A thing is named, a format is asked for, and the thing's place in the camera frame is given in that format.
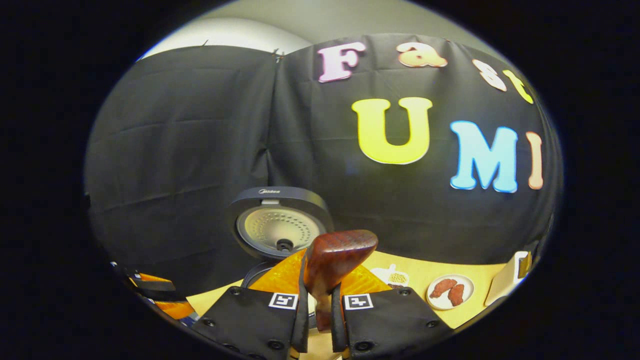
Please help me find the brown wooden spoon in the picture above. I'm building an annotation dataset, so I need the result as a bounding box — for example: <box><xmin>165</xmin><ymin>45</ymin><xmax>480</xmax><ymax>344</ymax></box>
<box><xmin>303</xmin><ymin>229</ymin><xmax>379</xmax><ymax>332</ymax></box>

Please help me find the dark grey rice cooker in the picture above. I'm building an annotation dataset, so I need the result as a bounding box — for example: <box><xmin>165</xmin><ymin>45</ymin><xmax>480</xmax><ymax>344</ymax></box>
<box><xmin>227</xmin><ymin>186</ymin><xmax>335</xmax><ymax>291</ymax></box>

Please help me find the white round plate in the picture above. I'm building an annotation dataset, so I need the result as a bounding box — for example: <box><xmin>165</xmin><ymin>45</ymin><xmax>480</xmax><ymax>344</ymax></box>
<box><xmin>426</xmin><ymin>274</ymin><xmax>475</xmax><ymax>311</ymax></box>

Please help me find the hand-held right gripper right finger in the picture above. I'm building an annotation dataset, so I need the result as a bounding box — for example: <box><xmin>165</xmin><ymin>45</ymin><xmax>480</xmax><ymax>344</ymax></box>
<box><xmin>330</xmin><ymin>265</ymin><xmax>453</xmax><ymax>360</ymax></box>

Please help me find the white toaster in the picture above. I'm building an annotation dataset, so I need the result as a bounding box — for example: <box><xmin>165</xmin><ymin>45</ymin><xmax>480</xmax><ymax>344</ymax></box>
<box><xmin>484</xmin><ymin>251</ymin><xmax>533</xmax><ymax>307</ymax></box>

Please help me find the white divided bean dish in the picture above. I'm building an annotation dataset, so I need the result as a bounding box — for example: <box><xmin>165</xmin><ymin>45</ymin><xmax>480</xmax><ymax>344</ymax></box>
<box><xmin>371</xmin><ymin>264</ymin><xmax>410</xmax><ymax>289</ymax></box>

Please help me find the black backdrop cloth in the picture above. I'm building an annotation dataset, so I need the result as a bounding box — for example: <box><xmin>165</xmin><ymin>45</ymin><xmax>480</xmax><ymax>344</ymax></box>
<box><xmin>85</xmin><ymin>34</ymin><xmax>563</xmax><ymax>296</ymax></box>

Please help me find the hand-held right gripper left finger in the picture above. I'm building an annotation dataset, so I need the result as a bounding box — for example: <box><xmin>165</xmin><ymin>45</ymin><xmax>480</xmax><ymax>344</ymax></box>
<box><xmin>192</xmin><ymin>250</ymin><xmax>311</xmax><ymax>360</ymax></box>

